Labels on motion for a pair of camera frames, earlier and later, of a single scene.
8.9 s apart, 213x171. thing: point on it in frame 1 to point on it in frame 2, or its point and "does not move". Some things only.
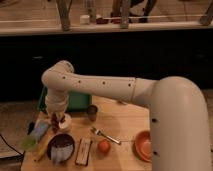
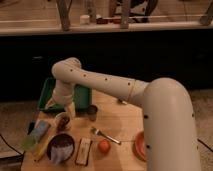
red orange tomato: (104, 146) does not move
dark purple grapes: (54, 122) to (63, 123)
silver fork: (108, 137) does not move
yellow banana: (42, 146) does not move
